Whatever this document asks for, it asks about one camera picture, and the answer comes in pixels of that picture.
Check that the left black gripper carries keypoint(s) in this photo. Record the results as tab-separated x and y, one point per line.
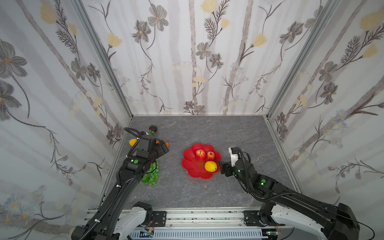
153	159

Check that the yellow lemon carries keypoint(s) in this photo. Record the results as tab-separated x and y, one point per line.
211	166

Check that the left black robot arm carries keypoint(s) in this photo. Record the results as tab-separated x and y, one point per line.
106	224

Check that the yellow pear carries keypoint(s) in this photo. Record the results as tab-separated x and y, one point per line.
133	142

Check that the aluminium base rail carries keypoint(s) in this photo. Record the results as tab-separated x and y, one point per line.
220	218

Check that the dark mangosteen with green leaves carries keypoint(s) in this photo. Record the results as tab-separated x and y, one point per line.
153	130

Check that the green grape bunch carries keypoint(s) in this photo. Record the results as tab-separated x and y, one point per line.
151	176

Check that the white perforated cable duct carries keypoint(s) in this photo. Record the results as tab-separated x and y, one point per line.
207	234

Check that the red flower-shaped fruit bowl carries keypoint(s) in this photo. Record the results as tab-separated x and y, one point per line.
196	168

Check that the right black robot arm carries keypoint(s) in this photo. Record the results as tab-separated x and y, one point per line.
284	206

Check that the black mounting plate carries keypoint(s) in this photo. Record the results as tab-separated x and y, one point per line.
252	218
156	219

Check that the red apple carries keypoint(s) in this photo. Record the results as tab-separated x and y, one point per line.
200	155

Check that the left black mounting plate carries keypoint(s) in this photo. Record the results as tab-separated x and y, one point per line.
156	219

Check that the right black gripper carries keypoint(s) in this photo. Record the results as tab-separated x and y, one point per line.
226	168

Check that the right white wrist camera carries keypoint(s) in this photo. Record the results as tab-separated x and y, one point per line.
235	155

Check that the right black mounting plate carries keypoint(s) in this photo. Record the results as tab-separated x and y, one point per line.
252	218

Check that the red yellow pomegranate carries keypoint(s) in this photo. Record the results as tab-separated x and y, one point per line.
210	156

